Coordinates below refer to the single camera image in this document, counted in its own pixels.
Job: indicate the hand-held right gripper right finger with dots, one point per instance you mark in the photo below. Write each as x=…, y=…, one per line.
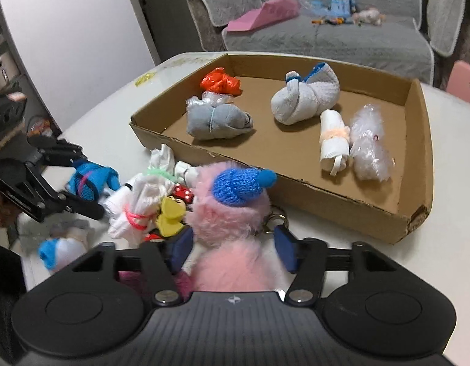
x=286, y=247

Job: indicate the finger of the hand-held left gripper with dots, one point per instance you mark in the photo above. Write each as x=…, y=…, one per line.
x=59, y=152
x=82, y=207

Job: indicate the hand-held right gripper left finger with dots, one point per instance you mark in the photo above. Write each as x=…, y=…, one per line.
x=179, y=247

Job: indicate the blue pink sock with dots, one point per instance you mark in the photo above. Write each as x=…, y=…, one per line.
x=90, y=179

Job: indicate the yellow bow mouse toy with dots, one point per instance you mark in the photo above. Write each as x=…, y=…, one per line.
x=170, y=217

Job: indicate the pink plush toy blue hat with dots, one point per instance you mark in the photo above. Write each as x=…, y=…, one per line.
x=227, y=213

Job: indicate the white cloth bundle pink band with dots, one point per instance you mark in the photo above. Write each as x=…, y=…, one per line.
x=143, y=198

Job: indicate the white cloth bundle green band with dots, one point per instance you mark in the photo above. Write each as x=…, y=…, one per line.
x=160, y=158

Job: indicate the cardboard box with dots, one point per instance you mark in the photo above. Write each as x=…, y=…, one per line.
x=284, y=143

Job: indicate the white sock peach band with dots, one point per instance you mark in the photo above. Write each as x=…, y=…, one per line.
x=334, y=141

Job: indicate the grey sock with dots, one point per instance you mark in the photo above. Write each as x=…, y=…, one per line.
x=216, y=122

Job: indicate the clear plastic bag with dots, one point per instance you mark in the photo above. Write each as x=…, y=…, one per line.
x=370, y=145

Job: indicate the white and blue sock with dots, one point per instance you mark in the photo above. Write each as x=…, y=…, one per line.
x=303, y=99

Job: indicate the small clear plastic wrap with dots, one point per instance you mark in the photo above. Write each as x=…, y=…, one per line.
x=208, y=99

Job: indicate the orange plastic bag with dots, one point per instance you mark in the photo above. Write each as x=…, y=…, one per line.
x=219, y=82

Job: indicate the white desktop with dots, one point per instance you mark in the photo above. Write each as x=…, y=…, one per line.
x=105, y=133

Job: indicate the grey cloth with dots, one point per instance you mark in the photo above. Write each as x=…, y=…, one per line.
x=67, y=228

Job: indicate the magenta fluffy toy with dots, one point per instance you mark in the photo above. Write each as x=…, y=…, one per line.
x=183, y=284

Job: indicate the white blue sock ball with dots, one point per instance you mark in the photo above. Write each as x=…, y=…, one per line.
x=54, y=251

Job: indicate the small white rolled sock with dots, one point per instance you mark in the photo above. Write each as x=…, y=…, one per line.
x=187, y=173

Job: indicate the yellow sticker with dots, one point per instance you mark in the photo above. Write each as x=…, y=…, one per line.
x=144, y=79

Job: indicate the grey door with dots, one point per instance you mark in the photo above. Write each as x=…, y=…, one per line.
x=170, y=15

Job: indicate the grey sofa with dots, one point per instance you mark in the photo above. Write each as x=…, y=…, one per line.
x=326, y=42

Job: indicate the small orange toys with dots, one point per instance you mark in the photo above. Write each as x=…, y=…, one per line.
x=328, y=21

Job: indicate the pink cushion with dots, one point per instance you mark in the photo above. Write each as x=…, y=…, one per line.
x=265, y=13

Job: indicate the pink chair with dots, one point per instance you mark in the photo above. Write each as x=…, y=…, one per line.
x=465, y=84

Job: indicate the small doll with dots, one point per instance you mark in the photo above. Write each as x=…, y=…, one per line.
x=368, y=17

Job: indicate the blue toy set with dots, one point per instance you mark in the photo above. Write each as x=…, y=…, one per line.
x=334, y=5

